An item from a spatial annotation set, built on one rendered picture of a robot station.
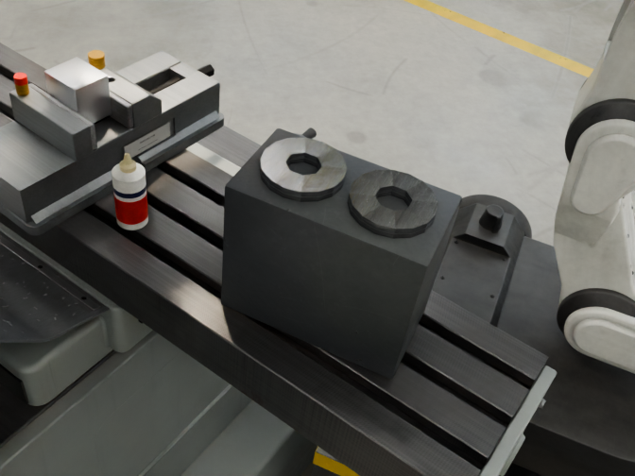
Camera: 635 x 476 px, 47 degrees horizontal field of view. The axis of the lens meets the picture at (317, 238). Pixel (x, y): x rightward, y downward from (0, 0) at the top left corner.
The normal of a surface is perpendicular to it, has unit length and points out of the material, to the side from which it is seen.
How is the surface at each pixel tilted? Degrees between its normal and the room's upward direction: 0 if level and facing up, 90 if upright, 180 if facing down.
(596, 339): 90
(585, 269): 90
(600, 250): 90
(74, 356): 90
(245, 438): 0
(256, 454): 0
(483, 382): 0
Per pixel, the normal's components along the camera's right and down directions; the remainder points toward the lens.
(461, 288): 0.11, -0.71
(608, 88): -0.38, 0.62
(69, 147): -0.61, 0.50
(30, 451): 0.81, 0.47
